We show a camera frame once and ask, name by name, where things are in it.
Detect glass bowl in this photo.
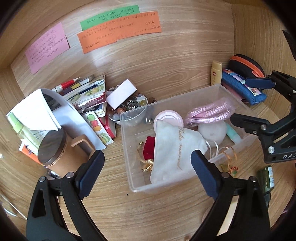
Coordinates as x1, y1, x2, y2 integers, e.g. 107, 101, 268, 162
107, 89, 149, 127

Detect blue zipper pouch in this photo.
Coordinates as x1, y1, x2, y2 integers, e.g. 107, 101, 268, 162
221, 69, 267, 106

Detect dark green bag roll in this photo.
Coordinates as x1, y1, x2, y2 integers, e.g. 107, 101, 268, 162
257, 165, 276, 193

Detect black orange zipper case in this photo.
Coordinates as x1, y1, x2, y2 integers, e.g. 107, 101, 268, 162
228, 54, 265, 80

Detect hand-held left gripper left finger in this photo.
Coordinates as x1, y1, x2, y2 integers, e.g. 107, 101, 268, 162
26, 150, 105, 241

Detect fruit sticker sheet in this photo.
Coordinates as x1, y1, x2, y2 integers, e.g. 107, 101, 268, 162
83, 110, 115, 146

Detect white paper sheets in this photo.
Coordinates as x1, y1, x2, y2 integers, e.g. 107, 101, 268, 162
40, 89, 107, 151

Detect pink round compact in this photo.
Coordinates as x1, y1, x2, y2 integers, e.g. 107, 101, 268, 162
153, 110, 185, 133

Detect folded white paper sheet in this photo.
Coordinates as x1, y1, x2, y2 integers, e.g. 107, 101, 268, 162
6, 89, 62, 132

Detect green paper note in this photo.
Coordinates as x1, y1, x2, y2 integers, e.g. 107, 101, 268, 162
80, 5, 141, 32

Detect gold ribbon ornament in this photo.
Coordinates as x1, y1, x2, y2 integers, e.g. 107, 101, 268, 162
136, 141, 155, 172

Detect orange paper note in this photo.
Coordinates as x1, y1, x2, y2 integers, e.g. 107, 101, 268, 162
77, 11, 163, 54

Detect white cloth pouch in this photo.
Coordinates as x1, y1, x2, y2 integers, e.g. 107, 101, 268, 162
149, 120, 208, 185

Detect red white marker pen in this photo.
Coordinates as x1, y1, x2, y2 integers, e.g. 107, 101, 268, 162
55, 77, 80, 92

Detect orange carton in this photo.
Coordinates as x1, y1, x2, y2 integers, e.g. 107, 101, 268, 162
19, 141, 45, 166

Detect teal and white bottle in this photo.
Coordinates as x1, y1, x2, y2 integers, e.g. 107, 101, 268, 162
225, 123, 242, 144

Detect white rectangular box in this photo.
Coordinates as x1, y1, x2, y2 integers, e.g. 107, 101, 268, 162
106, 78, 137, 110

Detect green skincare bottle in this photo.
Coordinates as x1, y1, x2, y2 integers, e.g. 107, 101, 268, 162
6, 111, 41, 149

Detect white round puff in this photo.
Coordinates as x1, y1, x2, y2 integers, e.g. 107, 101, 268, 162
197, 120, 227, 148

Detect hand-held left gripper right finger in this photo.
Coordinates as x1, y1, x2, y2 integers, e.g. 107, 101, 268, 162
190, 149, 271, 241

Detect clear plastic bin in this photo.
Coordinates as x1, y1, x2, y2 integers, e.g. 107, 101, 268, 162
120, 83, 259, 194

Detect yellow lotion tube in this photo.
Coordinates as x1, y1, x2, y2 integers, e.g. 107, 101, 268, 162
210, 60, 223, 86

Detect pink wallet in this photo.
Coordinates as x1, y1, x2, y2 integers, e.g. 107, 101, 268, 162
221, 82, 250, 105

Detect wooden desktop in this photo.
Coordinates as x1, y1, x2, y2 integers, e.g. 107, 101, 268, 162
0, 65, 296, 241

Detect pink rope coil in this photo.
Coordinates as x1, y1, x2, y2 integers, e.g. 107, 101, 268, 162
183, 98, 236, 127

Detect brown lidded mug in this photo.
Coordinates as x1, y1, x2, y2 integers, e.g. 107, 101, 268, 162
37, 129, 96, 178

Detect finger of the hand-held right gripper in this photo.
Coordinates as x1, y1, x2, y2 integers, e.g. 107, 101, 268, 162
230, 109, 294, 146
245, 71, 294, 102

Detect gold ribbon with charm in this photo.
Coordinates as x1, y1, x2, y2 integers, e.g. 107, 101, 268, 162
217, 146, 239, 178

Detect stack of booklets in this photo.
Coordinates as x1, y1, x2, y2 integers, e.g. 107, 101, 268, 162
51, 74, 117, 139

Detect pink paper note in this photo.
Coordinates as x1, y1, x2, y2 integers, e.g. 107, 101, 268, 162
25, 22, 70, 75

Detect red velvet pouch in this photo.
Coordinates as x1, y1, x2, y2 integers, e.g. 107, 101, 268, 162
143, 136, 156, 161

